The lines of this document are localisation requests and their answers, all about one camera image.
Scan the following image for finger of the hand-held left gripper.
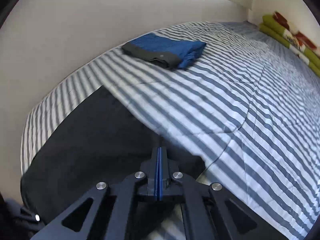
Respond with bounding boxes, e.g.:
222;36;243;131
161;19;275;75
5;199;44;230

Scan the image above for folded green blanket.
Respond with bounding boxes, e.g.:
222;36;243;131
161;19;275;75
259;14;320;77

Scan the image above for blue white striped quilt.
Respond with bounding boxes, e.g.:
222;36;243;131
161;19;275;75
20;21;320;240

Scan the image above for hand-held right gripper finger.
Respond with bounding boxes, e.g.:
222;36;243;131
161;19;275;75
159;147;288;240
30;147;160;240

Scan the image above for black jacket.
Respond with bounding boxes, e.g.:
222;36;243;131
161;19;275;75
20;85;207;233

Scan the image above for folded blue grey garment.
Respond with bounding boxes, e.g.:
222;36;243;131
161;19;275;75
121;33;207;70

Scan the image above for folded red floral blanket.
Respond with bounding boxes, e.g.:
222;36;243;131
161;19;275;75
272;11;317;53

